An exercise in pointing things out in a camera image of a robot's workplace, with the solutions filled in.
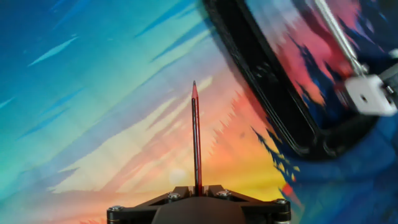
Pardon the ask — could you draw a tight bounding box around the red and black pencil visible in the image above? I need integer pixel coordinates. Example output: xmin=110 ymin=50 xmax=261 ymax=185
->
xmin=190 ymin=80 xmax=204 ymax=197

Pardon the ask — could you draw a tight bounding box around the landscape printed cloth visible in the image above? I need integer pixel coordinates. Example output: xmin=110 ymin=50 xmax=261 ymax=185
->
xmin=0 ymin=0 xmax=398 ymax=224

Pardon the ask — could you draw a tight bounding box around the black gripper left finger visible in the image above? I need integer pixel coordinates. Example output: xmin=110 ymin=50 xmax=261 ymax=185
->
xmin=106 ymin=185 xmax=198 ymax=224

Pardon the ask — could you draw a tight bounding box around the black metal C-clamp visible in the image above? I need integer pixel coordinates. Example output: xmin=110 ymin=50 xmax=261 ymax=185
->
xmin=201 ymin=0 xmax=382 ymax=162

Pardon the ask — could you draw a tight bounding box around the white and black pencil sharpener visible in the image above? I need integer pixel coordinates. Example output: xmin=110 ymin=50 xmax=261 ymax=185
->
xmin=343 ymin=62 xmax=398 ymax=118

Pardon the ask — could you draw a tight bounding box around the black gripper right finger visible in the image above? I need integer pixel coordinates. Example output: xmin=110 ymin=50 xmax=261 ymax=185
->
xmin=198 ymin=184 xmax=292 ymax=224

